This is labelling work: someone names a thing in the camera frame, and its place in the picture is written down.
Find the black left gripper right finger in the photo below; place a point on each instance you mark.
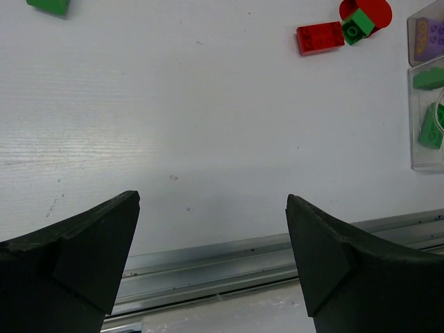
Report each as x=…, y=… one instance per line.
x=353, y=281

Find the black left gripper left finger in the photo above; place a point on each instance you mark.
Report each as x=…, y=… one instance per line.
x=65, y=277

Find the green plate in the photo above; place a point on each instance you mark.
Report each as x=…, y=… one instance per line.
x=430, y=136

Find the small curved green brick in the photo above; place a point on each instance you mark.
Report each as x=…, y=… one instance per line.
x=429, y=79

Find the curved purple lego brick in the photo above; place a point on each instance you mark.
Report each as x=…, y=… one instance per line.
x=428, y=39

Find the clear plastic bin front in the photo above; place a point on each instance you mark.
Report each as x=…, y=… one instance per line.
x=422, y=158

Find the clear plastic bin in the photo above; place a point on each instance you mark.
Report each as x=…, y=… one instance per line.
x=432, y=11
x=422, y=158

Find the red lego brick near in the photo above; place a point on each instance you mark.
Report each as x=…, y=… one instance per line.
x=319, y=38

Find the green square lego brick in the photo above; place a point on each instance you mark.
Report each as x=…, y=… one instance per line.
x=356, y=27

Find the clear plastic bin rear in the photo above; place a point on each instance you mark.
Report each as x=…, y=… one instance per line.
x=432, y=11

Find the red rounded lego brick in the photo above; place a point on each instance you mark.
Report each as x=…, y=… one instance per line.
x=378, y=11

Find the green brick under long yellow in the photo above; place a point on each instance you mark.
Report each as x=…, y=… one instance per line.
x=54, y=7

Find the aluminium table edge rail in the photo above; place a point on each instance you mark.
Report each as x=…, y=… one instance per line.
x=157, y=281

